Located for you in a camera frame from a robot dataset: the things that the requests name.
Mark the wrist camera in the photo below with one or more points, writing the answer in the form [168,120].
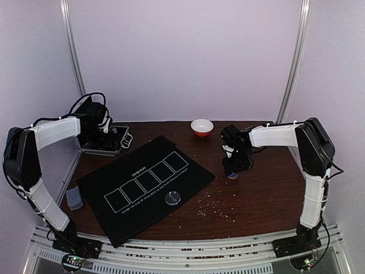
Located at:
[229,134]
[96,111]

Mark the purple small blind button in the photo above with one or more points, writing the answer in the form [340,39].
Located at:
[233,176]

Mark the left aluminium frame post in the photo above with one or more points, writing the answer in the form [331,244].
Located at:
[66,17]

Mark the black dealer button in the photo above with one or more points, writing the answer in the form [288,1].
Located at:
[172,198]

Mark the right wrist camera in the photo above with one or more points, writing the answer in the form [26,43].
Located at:
[229,134]

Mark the right aluminium frame post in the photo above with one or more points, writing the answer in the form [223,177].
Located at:
[299,49]

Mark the black poker play mat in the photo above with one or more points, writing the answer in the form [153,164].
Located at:
[127,195]

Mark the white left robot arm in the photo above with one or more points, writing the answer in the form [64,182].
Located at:
[21,164]

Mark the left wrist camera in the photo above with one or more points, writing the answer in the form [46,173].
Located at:
[96,111]

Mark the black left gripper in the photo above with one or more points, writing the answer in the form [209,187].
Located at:
[92,144]

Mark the white and red bowl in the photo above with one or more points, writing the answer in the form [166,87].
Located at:
[202,127]

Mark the grey playing card deck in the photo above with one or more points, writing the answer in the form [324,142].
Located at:
[74,199]

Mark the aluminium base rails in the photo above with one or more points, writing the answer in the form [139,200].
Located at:
[250,254]

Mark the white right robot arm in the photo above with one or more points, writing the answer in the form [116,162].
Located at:
[316,153]

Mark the aluminium poker chip case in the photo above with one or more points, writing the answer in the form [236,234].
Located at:
[118,137]

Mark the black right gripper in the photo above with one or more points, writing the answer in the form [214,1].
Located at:
[235,165]

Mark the aluminium frame post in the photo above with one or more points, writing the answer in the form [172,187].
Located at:
[299,49]
[66,17]

